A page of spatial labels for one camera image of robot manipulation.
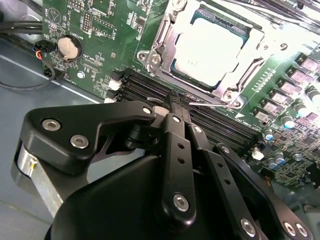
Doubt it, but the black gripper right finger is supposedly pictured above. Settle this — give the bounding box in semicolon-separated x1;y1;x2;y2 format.
180;94;315;240

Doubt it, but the metal locking lever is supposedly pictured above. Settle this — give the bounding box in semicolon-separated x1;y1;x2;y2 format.
146;96;240;110

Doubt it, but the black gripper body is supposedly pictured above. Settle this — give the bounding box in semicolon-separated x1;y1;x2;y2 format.
46;154;242;240

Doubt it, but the metal socket cover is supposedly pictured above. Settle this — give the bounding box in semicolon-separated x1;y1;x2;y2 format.
152;0;270;101

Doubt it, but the CPU with silver top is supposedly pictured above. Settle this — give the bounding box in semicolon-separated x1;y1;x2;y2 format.
172;4;253;87

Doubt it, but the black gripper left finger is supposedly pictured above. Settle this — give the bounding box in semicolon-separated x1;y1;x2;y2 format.
18;90;198;227

